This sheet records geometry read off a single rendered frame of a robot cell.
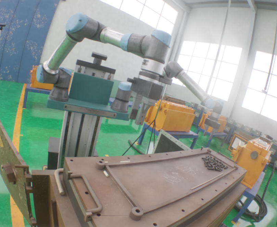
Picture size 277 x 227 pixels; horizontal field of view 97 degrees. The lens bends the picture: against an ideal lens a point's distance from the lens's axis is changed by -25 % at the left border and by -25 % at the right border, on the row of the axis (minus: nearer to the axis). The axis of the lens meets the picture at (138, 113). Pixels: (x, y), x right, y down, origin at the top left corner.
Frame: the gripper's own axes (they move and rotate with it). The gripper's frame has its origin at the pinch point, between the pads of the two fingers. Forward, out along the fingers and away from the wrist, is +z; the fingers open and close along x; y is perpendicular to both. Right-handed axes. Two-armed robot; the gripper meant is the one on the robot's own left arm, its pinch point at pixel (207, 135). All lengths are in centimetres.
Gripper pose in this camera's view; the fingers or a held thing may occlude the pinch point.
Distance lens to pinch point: 142.2
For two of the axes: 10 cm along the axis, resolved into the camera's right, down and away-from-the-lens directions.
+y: 7.7, 1.0, 6.2
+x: -5.6, -3.5, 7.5
